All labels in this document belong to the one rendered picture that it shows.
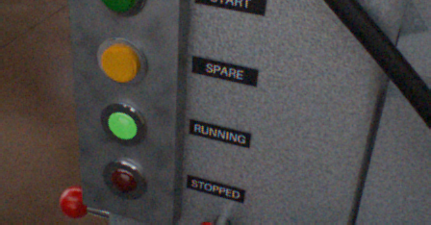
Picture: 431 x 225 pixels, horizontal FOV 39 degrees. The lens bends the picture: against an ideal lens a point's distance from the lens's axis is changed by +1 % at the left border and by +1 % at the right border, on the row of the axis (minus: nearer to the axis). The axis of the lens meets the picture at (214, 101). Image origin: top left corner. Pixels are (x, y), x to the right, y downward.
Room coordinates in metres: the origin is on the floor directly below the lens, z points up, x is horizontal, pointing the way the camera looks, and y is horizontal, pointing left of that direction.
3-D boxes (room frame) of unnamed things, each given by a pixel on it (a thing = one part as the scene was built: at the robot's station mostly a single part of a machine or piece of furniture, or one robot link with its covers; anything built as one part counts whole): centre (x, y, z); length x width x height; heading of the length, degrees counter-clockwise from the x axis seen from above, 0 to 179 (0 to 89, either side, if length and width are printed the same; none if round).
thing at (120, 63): (0.36, 0.06, 1.37); 0.03 x 0.01 x 0.03; 73
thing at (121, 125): (0.36, 0.06, 1.32); 0.02 x 0.01 x 0.02; 73
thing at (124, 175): (0.36, 0.06, 1.27); 0.02 x 0.01 x 0.02; 73
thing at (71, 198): (0.43, 0.10, 1.17); 0.08 x 0.03 x 0.03; 73
